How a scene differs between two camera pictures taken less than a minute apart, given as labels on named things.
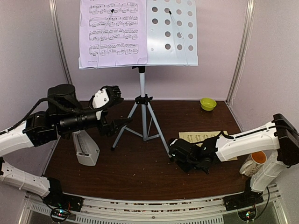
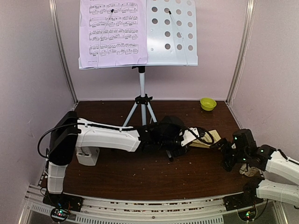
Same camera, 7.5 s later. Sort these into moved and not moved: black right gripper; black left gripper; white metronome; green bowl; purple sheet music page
Moved: black left gripper; black right gripper
Not moved: white metronome; purple sheet music page; green bowl
